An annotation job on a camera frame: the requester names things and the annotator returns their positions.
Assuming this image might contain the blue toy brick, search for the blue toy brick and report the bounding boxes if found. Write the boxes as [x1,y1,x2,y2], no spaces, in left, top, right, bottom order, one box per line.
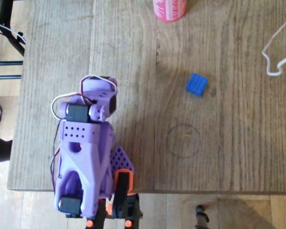
[185,73,209,97]

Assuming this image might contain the purple robot base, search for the purple robot base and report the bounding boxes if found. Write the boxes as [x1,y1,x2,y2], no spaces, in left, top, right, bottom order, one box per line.
[109,146,135,172]

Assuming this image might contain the red cup with white print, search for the red cup with white print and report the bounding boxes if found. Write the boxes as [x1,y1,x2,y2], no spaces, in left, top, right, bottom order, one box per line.
[153,0,188,23]

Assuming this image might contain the orange and black clamp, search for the orange and black clamp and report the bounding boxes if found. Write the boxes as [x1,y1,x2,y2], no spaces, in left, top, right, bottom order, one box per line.
[84,199,107,229]
[106,168,143,228]

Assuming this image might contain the thin white cable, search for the thin white cable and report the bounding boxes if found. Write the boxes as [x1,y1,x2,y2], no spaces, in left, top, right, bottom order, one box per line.
[0,20,27,45]

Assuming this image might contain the long white cable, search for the long white cable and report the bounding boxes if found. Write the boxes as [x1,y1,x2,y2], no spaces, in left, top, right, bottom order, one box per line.
[262,6,286,77]

